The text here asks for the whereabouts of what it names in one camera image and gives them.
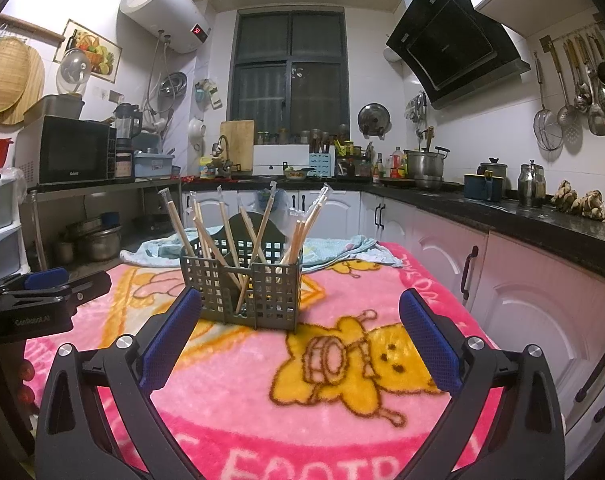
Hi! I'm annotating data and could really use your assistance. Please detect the wooden cutting board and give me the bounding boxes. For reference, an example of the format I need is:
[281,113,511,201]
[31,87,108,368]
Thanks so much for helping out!
[219,120,256,173]

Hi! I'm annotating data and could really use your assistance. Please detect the hanging glass lid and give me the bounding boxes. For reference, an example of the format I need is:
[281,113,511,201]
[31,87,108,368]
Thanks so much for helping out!
[56,49,93,95]

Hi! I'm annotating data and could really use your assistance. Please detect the black blender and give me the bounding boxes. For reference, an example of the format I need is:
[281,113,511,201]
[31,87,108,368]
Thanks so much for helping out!
[113,103,144,181]

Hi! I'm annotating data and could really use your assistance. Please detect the hanging white bowl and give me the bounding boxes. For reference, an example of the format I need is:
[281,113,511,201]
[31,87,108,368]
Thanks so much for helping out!
[188,117,206,153]

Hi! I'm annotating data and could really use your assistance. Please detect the steel pot with lid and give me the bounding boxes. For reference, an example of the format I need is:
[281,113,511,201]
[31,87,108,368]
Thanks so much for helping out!
[77,225,123,262]

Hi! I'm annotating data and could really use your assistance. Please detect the fruit wall poster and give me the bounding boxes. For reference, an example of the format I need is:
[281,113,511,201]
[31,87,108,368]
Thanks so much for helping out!
[52,19,122,83]

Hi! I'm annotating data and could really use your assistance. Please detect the pile of ginger roots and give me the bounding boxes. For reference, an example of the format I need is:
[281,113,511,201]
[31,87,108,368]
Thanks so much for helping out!
[551,180,605,226]

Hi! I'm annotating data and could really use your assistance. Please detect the grey plastic cutlery basket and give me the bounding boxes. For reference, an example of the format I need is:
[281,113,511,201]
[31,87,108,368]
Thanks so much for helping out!
[180,212,304,333]

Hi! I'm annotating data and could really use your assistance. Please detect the grey plastic tray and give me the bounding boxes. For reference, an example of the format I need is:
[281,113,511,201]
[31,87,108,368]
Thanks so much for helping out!
[23,94,86,126]

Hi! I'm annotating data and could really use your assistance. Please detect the pink printed blanket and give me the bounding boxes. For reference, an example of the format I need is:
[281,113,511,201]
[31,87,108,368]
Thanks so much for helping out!
[22,242,508,480]

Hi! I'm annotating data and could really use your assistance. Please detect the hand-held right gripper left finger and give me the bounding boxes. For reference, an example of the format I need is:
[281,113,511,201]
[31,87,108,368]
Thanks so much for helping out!
[35,286,203,480]

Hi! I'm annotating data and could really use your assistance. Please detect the large steel pot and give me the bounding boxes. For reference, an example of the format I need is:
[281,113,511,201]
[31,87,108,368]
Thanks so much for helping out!
[403,146,449,180]

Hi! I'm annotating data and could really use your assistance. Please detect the blue plastic bag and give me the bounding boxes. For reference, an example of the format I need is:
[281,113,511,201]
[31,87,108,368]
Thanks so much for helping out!
[255,191,288,211]

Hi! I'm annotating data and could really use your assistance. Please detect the black microwave oven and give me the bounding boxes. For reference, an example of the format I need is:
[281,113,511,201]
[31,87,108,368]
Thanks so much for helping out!
[15,115,118,186]

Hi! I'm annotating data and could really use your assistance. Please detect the light blue towel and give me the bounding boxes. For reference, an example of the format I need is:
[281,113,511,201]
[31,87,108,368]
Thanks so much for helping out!
[121,225,404,273]

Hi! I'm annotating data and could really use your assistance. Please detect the dark framed window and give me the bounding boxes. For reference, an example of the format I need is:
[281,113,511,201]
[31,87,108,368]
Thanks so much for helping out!
[227,8,350,143]

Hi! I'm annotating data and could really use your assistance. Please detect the blue knife block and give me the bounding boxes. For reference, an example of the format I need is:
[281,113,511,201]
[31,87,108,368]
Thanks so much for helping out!
[309,152,337,177]

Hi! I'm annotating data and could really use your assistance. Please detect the blue pot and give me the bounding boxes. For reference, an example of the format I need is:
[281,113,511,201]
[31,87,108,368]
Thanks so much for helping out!
[463,171,503,203]

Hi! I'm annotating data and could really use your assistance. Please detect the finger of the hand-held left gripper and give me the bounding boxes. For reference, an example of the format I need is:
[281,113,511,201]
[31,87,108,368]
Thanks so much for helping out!
[2,271,112,311]
[0,266,70,297]

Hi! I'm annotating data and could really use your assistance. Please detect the hanging small kitchen tools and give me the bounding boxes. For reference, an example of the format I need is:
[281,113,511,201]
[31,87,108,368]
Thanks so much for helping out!
[195,79,223,110]

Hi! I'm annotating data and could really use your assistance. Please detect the white water heater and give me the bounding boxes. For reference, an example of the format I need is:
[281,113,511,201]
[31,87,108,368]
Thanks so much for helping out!
[119,0,212,55]

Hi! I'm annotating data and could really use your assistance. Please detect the steel faucet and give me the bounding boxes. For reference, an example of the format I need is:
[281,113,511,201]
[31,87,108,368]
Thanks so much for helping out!
[212,135,233,176]

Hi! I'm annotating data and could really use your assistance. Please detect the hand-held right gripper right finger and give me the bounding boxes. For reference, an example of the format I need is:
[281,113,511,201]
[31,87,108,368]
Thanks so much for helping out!
[395,287,565,480]

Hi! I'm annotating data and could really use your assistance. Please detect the black range hood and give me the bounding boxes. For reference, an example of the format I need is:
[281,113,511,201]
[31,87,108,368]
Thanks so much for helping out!
[385,0,532,111]

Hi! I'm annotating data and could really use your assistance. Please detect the person's left hand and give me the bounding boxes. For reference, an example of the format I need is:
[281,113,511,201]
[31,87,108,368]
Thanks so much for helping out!
[16,359,38,406]

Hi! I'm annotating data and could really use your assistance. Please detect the metal shelf rack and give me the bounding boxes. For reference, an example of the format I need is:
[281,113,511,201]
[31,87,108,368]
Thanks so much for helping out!
[27,177,183,273]

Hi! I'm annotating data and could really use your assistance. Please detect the black kitchen countertop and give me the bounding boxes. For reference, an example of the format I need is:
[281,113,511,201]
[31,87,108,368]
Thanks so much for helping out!
[180,175,605,266]

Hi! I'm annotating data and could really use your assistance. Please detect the black wok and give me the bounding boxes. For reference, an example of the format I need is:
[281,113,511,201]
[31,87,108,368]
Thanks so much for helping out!
[132,214,176,233]

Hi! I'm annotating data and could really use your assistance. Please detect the round wooden board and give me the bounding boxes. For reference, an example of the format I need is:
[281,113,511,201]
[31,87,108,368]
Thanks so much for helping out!
[0,42,46,126]

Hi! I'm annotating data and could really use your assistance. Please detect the row of glass jars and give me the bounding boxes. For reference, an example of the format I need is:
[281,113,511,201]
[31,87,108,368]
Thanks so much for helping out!
[255,125,350,145]

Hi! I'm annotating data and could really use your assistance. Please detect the hanging steel basin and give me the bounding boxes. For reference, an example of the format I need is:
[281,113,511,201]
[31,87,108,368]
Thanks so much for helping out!
[160,71,189,98]

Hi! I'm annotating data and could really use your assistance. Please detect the hanging wire strainer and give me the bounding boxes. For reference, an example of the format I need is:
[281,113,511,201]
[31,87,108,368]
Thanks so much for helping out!
[533,51,564,152]

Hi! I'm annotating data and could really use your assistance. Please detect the hanging steel pan lid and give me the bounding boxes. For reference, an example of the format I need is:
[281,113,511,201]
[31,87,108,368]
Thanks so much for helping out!
[358,103,393,139]

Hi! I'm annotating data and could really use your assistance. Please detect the red label bottle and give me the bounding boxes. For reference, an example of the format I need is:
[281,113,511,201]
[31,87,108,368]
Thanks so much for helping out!
[389,147,408,178]

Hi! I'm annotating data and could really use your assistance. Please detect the blue storage box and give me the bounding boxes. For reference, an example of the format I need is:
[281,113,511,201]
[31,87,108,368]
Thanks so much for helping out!
[134,152,174,179]

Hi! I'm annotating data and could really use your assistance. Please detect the bunch of wooden chopsticks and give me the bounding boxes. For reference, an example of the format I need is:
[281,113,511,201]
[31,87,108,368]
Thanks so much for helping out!
[157,183,331,314]

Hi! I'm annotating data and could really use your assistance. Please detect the hanging steel spoons bunch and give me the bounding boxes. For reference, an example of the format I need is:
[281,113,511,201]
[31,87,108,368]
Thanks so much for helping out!
[407,91,428,123]

